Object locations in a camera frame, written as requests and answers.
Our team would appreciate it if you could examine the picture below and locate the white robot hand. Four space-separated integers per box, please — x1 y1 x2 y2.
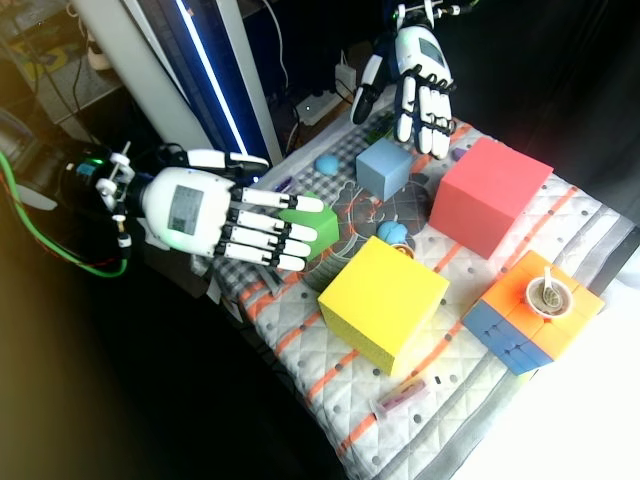
141 148 325 274
351 25 457 160

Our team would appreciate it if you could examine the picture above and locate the white plug adapter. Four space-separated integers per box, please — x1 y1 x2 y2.
333 49 358 94

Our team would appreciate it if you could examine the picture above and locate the green toy piece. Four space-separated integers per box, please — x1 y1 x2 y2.
366 113 397 142

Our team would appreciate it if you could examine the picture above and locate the white power strip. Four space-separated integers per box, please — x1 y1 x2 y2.
294 89 347 127

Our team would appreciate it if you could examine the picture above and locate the blue foam cube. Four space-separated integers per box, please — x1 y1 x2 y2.
355 137 415 203

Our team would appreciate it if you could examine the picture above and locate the white pillar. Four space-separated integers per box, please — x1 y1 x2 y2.
69 0 214 151

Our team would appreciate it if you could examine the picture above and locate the dark panel with blue light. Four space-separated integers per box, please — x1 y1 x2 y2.
124 0 284 162

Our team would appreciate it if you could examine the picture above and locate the small blue ball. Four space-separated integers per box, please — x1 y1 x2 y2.
314 154 342 176

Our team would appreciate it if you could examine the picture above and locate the green foam block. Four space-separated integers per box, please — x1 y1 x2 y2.
276 191 342 262

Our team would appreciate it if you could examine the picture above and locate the white fan blade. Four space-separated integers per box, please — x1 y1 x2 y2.
14 181 59 212

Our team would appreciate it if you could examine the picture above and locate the red foam cube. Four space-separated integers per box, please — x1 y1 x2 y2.
428 136 555 261

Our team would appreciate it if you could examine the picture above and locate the blue lumpy toy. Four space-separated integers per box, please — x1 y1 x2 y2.
375 220 408 246

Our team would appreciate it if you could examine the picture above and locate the yellow foam cube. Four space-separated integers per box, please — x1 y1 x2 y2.
317 235 451 378

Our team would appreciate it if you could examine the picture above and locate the small white spoon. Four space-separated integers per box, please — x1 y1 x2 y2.
541 265 560 307

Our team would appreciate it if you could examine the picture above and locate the small toy bowl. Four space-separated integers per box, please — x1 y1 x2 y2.
525 275 574 318

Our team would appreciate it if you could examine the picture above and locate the clear toy syringe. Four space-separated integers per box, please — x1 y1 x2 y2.
369 377 431 414

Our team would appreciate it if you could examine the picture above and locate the large colourful puzzle cube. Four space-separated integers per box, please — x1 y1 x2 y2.
461 250 607 377

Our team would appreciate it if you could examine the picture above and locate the grey quilt with bear print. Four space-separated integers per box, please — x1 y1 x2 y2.
211 111 637 480

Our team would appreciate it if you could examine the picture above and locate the white cable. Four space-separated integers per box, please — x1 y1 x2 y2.
259 0 292 87

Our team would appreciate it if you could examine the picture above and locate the green cable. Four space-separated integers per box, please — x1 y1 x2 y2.
0 149 129 279

